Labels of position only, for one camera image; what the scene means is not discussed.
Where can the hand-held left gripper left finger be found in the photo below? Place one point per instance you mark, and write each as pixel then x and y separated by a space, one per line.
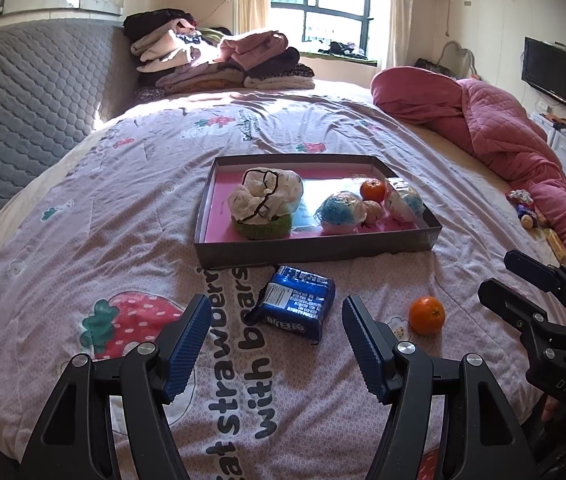
pixel 183 352

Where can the dark clothes on windowsill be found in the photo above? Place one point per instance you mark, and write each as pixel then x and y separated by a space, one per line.
pixel 343 49

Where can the small beige round object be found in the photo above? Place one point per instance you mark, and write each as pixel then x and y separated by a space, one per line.
pixel 373 211

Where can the pile of folded clothes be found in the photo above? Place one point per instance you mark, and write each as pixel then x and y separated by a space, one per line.
pixel 213 55

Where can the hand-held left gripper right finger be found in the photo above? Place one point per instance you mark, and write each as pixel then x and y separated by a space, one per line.
pixel 363 350

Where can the white plastic drawer unit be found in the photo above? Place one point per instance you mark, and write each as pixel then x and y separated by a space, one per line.
pixel 565 142

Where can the grey quilted headboard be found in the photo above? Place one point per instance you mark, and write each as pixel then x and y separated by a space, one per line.
pixel 23 105

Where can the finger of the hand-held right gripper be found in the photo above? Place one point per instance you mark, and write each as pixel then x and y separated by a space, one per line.
pixel 528 266
pixel 500 297

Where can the green windowsill cloth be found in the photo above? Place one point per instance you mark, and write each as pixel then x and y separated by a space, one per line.
pixel 353 60

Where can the person's right hand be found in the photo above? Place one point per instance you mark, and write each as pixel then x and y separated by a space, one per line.
pixel 552 410

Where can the grey cardboard box with pink inside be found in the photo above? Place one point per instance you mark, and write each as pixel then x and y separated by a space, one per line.
pixel 313 252

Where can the orange mandarin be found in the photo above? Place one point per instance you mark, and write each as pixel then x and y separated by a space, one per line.
pixel 373 190
pixel 427 315

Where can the small colourful toy figure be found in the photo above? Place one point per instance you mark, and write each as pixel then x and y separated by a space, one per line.
pixel 523 207

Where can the green fuzzy scrunchie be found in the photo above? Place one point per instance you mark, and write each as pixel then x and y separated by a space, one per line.
pixel 263 228

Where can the blue snack packet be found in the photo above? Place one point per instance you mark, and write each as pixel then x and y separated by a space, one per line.
pixel 298 305

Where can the large toy egg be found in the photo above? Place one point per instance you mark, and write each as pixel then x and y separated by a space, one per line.
pixel 340 212

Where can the pink quilted blanket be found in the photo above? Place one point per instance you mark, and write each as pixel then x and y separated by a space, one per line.
pixel 493 125

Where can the black flat television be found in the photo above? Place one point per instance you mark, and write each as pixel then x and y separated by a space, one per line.
pixel 555 77

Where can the white scrunchie with black trim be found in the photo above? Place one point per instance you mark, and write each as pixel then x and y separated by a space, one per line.
pixel 263 192

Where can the small toy egg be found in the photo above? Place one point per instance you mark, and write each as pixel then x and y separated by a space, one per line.
pixel 403 200

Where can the yellow flat packet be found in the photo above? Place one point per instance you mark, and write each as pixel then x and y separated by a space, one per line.
pixel 556 243

